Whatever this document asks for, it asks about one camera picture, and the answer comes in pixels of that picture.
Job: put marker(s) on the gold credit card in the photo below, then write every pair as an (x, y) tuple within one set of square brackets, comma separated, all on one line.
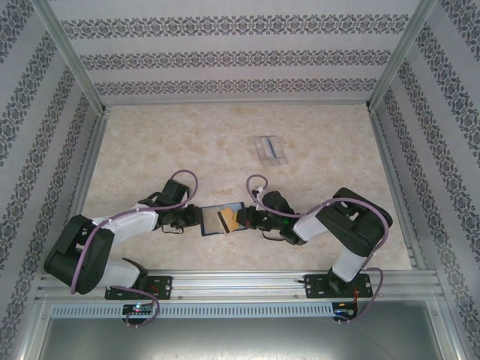
[(230, 222)]

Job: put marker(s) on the blue card holder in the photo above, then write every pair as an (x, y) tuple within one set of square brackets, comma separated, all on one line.
[(210, 221)]

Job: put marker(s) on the clear plastic card box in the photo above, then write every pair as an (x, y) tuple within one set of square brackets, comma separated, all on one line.
[(279, 159)]

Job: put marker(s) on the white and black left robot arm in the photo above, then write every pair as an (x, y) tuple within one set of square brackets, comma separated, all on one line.
[(142, 221)]

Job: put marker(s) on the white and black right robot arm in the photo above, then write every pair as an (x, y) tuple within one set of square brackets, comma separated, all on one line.
[(311, 227)]

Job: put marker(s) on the grey metal panel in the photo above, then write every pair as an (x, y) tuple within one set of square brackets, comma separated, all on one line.
[(240, 337)]

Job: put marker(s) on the wide aluminium mounting rail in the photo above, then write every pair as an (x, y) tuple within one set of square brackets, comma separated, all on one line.
[(240, 287)]

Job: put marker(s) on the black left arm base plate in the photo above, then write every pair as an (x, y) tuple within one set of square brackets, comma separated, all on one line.
[(163, 287)]

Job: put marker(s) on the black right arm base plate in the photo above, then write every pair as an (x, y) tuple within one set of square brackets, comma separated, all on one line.
[(315, 287)]

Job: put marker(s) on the aluminium frame rail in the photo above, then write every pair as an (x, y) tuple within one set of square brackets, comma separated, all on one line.
[(385, 150), (94, 150), (236, 102)]

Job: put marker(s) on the aluminium frame post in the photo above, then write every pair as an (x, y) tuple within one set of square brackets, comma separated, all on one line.
[(71, 56), (405, 52)]

